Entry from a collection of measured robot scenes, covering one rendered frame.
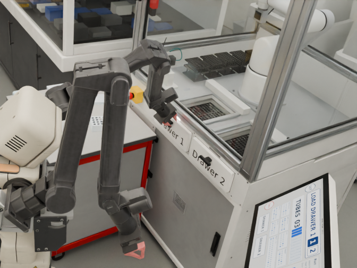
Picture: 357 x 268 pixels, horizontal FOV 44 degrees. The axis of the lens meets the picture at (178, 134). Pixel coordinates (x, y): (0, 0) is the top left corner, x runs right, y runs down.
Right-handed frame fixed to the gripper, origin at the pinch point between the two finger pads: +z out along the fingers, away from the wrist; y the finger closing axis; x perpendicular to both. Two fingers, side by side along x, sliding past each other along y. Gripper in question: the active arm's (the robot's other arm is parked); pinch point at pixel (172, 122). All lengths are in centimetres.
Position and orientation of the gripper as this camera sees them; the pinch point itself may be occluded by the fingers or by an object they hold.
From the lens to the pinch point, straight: 213.4
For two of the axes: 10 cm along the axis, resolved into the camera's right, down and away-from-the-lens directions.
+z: 4.1, 4.9, 7.7
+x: -5.3, -5.6, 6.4
